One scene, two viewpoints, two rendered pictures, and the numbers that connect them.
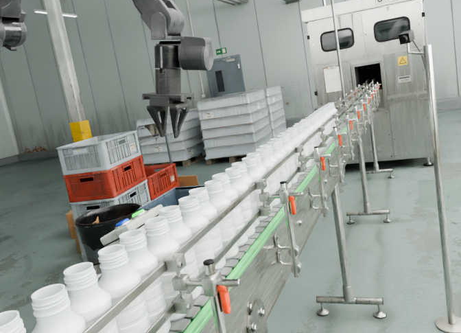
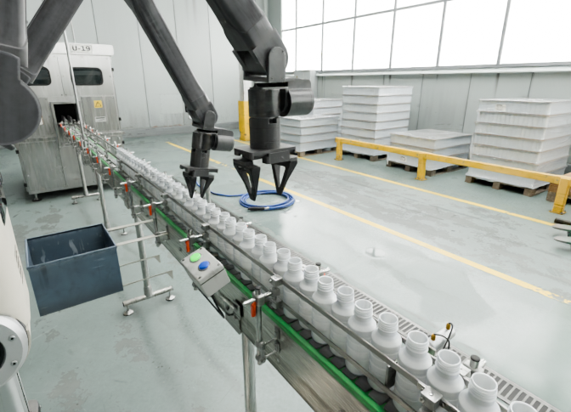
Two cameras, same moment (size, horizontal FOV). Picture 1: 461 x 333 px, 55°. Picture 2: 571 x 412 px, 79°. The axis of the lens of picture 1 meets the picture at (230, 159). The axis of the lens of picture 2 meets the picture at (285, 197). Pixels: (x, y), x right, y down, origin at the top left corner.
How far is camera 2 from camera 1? 0.94 m
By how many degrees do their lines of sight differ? 58
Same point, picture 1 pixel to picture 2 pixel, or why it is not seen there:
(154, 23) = (207, 118)
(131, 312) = not seen: hidden behind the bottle
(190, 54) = (225, 141)
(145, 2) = (201, 102)
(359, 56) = (57, 95)
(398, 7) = (92, 59)
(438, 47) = not seen: hidden behind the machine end
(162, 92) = (203, 166)
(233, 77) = not seen: outside the picture
